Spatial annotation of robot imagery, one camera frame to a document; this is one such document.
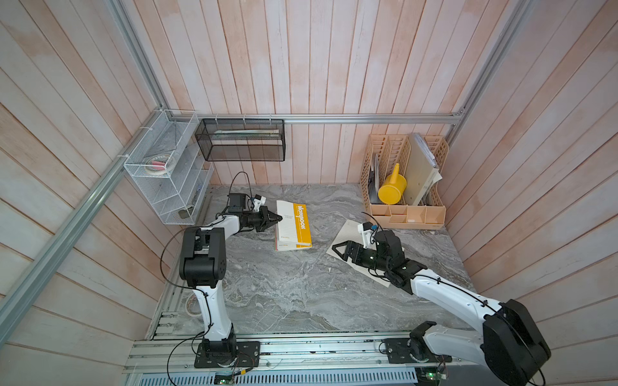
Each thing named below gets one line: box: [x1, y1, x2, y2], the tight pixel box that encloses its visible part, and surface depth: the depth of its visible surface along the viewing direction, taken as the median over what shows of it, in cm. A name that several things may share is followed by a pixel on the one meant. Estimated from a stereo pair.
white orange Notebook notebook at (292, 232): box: [275, 200, 314, 251], surface depth 98 cm
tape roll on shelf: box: [144, 154, 177, 176], surface depth 75 cm
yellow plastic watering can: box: [378, 162, 408, 206], surface depth 100 cm
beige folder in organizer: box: [404, 132, 443, 207], surface depth 94 cm
